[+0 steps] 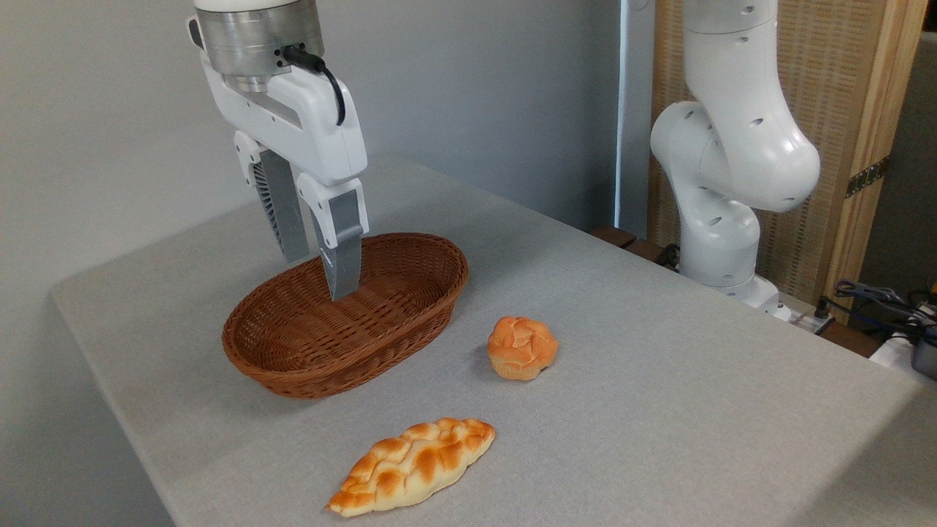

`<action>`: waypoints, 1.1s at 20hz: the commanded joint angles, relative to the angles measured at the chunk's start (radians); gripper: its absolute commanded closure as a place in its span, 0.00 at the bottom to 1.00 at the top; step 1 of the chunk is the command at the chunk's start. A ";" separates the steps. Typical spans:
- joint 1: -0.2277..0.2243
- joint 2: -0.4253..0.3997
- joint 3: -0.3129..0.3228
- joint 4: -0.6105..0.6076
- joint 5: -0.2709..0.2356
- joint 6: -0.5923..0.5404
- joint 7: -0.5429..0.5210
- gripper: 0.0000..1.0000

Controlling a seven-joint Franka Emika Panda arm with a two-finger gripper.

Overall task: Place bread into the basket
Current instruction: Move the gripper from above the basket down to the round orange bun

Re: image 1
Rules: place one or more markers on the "woven wooden folding screen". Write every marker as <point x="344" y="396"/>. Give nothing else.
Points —
<point x="827" y="73"/>

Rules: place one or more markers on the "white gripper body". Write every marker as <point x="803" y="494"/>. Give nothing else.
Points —
<point x="315" y="124"/>

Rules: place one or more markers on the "brown oval wicker basket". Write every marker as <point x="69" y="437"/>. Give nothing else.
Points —
<point x="388" y="322"/>

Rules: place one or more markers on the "white power strip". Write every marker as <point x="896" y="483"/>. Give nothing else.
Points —
<point x="809" y="320"/>

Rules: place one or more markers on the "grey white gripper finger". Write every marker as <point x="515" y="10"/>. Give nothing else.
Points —
<point x="282" y="205"/>
<point x="344" y="234"/>

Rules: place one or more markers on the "round orange bread roll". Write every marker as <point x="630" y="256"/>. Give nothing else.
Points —
<point x="521" y="348"/>

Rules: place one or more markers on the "metal screen hinge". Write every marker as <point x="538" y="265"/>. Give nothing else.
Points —
<point x="867" y="177"/>

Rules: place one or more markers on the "white vertical post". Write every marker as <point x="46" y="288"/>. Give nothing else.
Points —
<point x="633" y="110"/>

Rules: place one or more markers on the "long braided bread loaf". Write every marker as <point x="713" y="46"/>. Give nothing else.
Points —
<point x="413" y="465"/>

